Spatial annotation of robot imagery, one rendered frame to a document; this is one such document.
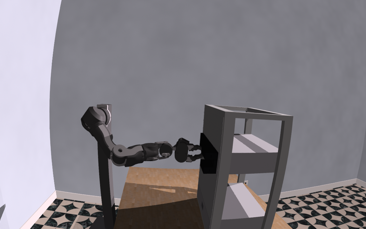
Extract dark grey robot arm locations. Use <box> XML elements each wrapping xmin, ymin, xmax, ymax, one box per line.
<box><xmin>81</xmin><ymin>104</ymin><xmax>173</xmax><ymax>167</ymax></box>

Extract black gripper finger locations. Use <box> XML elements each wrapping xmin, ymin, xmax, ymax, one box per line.
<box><xmin>186</xmin><ymin>153</ymin><xmax>203</xmax><ymax>162</ymax></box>
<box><xmin>187</xmin><ymin>143</ymin><xmax>202</xmax><ymax>151</ymax></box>

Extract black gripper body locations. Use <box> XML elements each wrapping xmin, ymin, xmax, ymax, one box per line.
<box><xmin>173</xmin><ymin>138</ymin><xmax>189</xmax><ymax>163</ymax></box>

